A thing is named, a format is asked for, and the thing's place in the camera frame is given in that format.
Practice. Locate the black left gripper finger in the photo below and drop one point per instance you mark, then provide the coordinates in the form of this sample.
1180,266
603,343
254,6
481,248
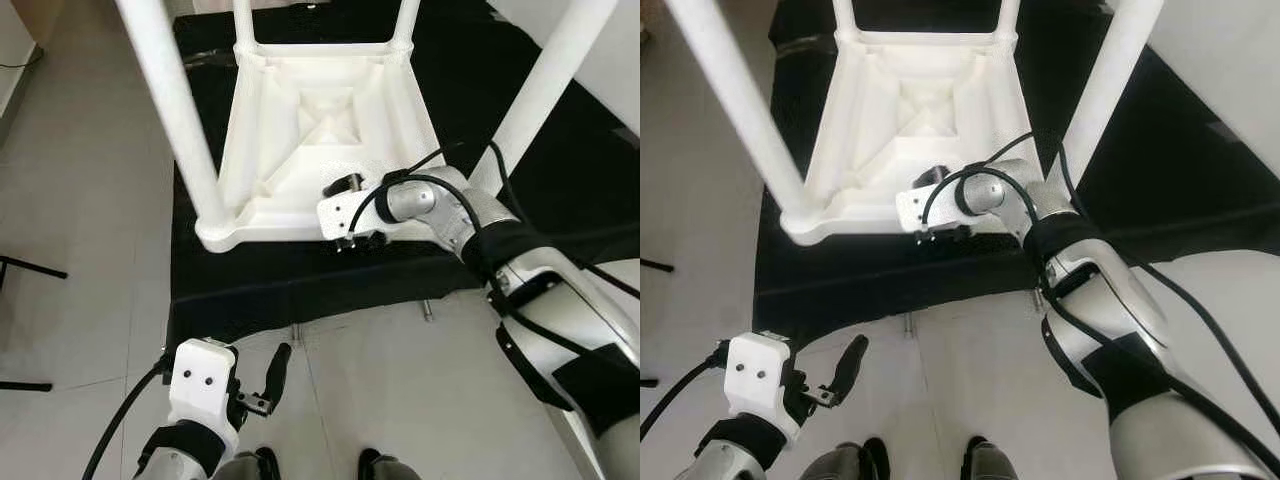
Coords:
278,370
852,365

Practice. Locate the white plastic table leg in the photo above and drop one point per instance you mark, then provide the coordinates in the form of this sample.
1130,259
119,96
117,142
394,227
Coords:
406,25
244,25
1110,80
844,18
740,100
170,100
1007,18
550,80

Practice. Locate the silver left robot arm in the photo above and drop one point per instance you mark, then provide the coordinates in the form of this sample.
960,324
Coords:
180,455
730,455

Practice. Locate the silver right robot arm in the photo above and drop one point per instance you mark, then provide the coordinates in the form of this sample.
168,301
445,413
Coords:
560,300
1110,300

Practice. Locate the white plastic children table top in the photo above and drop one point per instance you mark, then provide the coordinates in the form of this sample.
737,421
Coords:
900,120
300,130

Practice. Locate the black tablecloth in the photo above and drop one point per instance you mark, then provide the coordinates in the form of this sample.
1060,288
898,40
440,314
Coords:
900,280
300,290

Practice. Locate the black folding chair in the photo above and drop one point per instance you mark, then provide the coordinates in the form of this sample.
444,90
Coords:
30,266
655,264

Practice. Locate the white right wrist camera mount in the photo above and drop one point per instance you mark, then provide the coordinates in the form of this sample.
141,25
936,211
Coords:
345,215
925,208

